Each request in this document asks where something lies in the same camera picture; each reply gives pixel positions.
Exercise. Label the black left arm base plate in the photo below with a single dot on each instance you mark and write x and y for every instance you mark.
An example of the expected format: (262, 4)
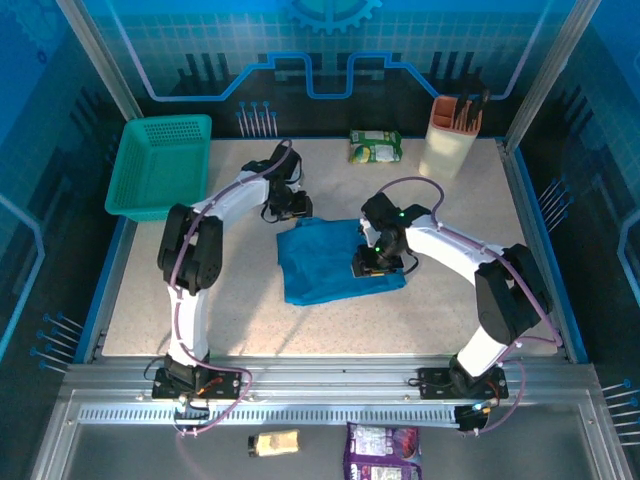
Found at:
(225, 382)

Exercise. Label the aluminium cross rail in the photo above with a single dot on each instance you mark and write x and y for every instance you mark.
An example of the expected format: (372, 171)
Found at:
(325, 375)

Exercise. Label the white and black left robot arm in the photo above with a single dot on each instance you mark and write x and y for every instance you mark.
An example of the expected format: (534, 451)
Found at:
(190, 250)

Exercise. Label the aluminium corner post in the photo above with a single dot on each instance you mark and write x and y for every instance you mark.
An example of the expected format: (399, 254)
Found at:
(550, 75)
(100, 65)

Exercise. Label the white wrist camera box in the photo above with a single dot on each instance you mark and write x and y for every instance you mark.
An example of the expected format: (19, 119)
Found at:
(299, 172)
(367, 232)

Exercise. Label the beige knife block orange top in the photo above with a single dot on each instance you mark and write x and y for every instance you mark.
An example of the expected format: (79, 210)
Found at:
(445, 150)

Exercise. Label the aluminium side rail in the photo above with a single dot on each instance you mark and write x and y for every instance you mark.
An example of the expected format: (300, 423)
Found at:
(125, 240)
(520, 200)

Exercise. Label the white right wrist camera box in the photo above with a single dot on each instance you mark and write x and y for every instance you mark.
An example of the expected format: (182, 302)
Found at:
(367, 232)

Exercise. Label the blue t-shirt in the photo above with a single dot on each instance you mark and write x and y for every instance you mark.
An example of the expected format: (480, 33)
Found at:
(325, 260)

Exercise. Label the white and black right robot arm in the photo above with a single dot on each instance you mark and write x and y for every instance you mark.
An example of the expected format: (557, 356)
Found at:
(510, 295)

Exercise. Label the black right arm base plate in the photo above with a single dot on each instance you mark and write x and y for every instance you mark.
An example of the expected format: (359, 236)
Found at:
(435, 382)

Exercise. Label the purple snack bag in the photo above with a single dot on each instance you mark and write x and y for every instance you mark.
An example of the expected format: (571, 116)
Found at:
(382, 450)

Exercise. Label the green wipes packet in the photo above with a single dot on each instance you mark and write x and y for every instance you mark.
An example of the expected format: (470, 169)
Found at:
(375, 147)

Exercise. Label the yellow sponge packet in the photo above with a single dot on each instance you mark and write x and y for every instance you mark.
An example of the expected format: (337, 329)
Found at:
(275, 443)

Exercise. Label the small black connector board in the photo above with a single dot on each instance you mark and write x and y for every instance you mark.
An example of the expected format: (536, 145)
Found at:
(192, 412)
(470, 417)

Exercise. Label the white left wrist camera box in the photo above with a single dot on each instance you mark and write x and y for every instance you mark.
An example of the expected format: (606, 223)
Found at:
(299, 172)

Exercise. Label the teal plastic basket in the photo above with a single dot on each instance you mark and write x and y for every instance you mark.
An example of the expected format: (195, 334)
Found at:
(155, 165)

